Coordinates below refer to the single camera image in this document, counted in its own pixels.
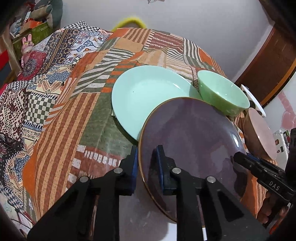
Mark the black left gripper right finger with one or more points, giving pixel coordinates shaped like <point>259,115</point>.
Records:
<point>206,210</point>

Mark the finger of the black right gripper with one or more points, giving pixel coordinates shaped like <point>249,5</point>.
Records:
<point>252,163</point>

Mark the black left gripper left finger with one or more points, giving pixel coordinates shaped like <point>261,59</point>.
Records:
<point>89,210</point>

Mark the pink bowl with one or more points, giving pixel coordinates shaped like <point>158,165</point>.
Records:
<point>258,136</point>

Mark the white bowl with dots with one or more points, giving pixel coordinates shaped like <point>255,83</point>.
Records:
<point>254,103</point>

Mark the dark purple plate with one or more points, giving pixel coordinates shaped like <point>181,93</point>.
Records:
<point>200,139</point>

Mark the green bowl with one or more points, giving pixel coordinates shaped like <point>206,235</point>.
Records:
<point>221,93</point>

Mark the mint green plate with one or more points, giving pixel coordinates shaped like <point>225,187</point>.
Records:
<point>138,91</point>

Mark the right hand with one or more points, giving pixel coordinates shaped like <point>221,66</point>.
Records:
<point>266,209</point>

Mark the white suitcase with stickers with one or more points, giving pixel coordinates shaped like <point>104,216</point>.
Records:
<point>282,142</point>

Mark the striped patchwork tablecloth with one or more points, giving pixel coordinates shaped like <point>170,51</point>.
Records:
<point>78,134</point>

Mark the brown wooden door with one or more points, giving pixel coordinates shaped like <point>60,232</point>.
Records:
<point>272,67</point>

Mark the patterned checkered blanket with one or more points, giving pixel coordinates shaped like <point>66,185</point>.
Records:
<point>26,104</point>

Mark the pink rabbit toy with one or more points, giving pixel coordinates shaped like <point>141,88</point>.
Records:
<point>26,49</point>

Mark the yellow chair back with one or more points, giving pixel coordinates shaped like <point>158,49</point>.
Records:
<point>130,21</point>

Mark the green cardboard box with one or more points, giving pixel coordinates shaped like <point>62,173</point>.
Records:
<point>38,33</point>

